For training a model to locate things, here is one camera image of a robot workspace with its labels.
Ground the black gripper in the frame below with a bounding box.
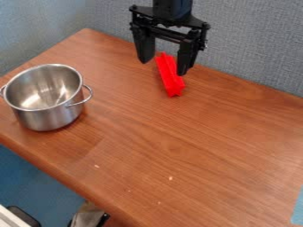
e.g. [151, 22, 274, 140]
[130, 4, 211, 76]

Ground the red star-shaped block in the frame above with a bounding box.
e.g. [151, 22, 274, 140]
[155, 52, 186, 97]

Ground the stainless steel pot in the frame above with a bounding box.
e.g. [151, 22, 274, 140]
[0, 64, 93, 131]

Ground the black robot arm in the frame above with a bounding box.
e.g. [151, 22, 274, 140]
[130, 0, 211, 76]

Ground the black object at bottom left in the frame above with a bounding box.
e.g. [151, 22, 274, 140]
[7, 206, 41, 227]

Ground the white object at corner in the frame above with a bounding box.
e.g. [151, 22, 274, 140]
[0, 205, 29, 227]

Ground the grey table leg bracket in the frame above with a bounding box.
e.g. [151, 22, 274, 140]
[68, 201, 109, 227]

